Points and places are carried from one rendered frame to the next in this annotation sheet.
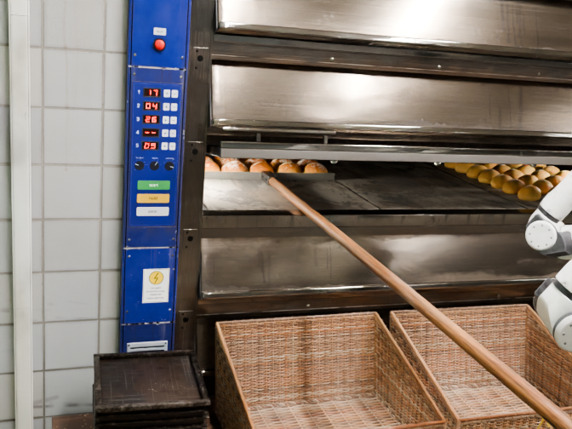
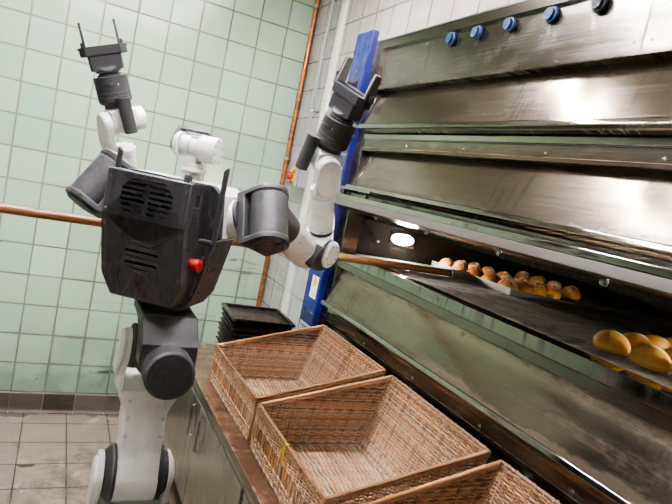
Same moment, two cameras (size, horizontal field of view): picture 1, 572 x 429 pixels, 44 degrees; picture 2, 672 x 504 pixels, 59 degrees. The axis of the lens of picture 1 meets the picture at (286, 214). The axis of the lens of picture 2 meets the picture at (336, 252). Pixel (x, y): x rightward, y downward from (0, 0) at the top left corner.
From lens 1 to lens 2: 2.91 m
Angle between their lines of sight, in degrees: 83
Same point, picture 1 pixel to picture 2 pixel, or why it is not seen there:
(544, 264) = (527, 411)
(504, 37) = (508, 115)
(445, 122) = (453, 199)
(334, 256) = (383, 308)
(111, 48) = not seen: hidden behind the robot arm
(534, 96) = (544, 181)
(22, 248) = not seen: hidden behind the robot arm
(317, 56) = (399, 145)
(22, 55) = not seen: hidden behind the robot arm
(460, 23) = (480, 107)
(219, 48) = (366, 143)
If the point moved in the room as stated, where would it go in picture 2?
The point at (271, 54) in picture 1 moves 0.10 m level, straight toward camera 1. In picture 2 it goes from (382, 145) to (358, 140)
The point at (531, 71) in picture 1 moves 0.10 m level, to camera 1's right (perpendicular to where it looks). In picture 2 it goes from (537, 151) to (553, 149)
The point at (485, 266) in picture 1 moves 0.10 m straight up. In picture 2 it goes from (467, 375) to (475, 343)
